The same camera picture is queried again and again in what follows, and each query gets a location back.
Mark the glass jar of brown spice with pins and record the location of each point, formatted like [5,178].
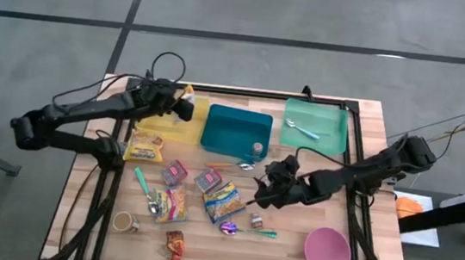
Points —
[256,221]

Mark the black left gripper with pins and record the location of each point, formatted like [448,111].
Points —
[162,96]

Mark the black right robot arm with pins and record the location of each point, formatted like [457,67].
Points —
[362,171]

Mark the smoked paprika spice tin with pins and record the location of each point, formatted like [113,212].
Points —
[208,180]
[174,172]

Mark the mint green plastic tray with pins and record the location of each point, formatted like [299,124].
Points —
[325,114]

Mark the white box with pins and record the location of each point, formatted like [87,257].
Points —
[459,199]

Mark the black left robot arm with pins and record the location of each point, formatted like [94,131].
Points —
[101,102]

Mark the pink bowl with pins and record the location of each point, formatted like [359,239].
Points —
[328,252]

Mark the blue ramen noodle packet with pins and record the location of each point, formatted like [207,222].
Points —
[224,202]

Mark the white paper sheet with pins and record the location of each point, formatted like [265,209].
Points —
[420,236]

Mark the dark teal plastic bin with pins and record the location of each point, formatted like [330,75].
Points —
[232,130]

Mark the black metal table frame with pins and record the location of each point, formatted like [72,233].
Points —
[241,92]

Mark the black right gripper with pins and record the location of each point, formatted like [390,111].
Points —
[286,192]

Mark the pink and blue ramen packet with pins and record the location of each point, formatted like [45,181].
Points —
[172,205]

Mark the orange cloth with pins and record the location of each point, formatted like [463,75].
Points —
[408,207]

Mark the yellow plastic tray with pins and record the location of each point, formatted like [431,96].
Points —
[189,134]

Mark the iridescent purple metal spoon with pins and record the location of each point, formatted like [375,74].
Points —
[228,228]

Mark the orange taco seasoning packet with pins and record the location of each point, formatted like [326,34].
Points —
[174,247]

